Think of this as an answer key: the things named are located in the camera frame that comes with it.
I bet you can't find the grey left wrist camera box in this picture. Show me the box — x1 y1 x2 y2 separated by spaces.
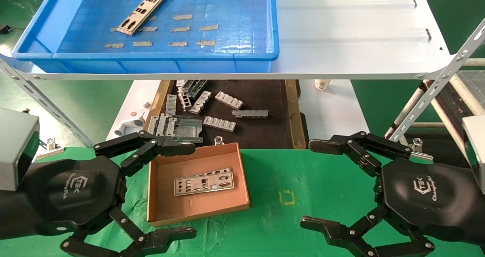
0 107 41 191

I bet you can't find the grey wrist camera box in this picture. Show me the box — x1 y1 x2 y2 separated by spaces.
0 107 41 191
462 114 485 194

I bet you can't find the small grey metal strip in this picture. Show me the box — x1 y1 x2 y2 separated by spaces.
147 115 160 135

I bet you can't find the large flat grey metal plate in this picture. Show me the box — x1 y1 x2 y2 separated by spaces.
158 113 204 144

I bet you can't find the white metal shelf board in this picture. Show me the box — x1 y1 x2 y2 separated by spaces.
0 0 455 80

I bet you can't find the green tablecloth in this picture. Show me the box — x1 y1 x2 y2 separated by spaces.
0 146 485 257

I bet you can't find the grey metal ladder bracket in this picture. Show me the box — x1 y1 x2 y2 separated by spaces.
178 88 192 112

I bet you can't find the blue plastic bin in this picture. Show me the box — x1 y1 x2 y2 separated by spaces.
11 0 280 75

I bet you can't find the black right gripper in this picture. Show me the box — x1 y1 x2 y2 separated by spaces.
299 131 485 257

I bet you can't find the silver slotted shield plate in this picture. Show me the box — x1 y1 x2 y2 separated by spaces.
173 167 235 196
116 0 168 36

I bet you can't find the black tray with wooden rim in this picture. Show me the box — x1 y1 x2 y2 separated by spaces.
150 79 307 150

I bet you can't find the long grey metal bar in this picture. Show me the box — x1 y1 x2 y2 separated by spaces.
232 109 270 119

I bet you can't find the dark grey stacked metal bracket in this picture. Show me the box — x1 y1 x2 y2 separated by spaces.
185 79 209 99

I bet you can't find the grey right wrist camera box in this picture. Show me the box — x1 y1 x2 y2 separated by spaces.
462 114 485 194

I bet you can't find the brown cardboard box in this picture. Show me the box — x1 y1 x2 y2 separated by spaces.
147 142 251 227

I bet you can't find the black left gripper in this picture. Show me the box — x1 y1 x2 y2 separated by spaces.
0 130 197 257

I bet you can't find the silver binder clip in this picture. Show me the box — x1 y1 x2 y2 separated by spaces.
36 137 65 160
409 137 435 162

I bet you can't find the perforated grey shelf post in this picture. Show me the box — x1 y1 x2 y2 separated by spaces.
0 55 94 148
388 18 485 143

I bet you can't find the clear plastic compartment box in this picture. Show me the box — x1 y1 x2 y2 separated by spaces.
456 70 485 116

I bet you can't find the pipe frame cart black deck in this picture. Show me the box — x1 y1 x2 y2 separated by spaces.
394 58 485 144

